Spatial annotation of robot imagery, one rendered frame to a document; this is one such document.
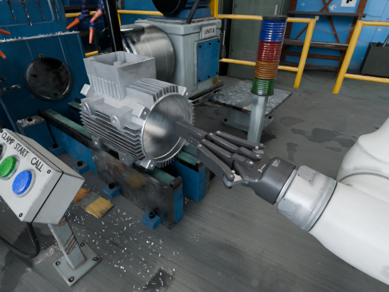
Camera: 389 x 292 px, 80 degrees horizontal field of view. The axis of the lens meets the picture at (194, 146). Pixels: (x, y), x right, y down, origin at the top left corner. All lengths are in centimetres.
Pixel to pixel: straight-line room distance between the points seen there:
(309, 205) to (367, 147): 16
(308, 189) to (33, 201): 36
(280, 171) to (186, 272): 28
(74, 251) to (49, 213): 20
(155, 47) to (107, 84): 42
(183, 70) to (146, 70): 50
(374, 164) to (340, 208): 13
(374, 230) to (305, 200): 8
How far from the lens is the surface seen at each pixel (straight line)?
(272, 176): 38
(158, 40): 95
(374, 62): 518
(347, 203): 38
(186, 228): 58
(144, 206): 61
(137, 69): 52
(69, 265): 58
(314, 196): 37
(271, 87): 67
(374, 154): 48
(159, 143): 59
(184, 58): 102
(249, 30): 380
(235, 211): 62
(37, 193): 34
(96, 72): 56
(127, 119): 47
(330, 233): 38
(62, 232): 49
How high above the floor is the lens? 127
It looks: 34 degrees down
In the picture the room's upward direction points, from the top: straight up
